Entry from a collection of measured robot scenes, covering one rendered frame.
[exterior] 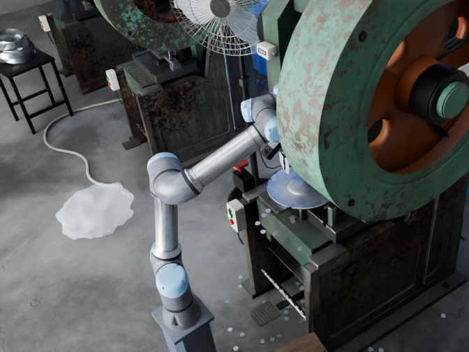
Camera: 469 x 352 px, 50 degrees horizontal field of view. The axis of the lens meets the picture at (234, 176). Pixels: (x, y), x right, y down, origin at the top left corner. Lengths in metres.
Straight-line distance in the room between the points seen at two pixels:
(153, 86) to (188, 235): 0.97
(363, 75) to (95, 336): 1.94
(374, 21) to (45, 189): 2.97
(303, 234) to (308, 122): 0.83
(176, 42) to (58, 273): 1.49
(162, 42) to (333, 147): 1.83
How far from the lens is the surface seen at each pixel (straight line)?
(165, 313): 1.99
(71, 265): 3.09
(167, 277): 1.88
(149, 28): 2.89
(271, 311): 2.36
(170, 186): 1.61
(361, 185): 1.43
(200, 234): 3.00
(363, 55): 1.22
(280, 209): 1.90
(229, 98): 3.52
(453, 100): 1.44
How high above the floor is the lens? 2.03
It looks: 37 degrees down
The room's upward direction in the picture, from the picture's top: 9 degrees counter-clockwise
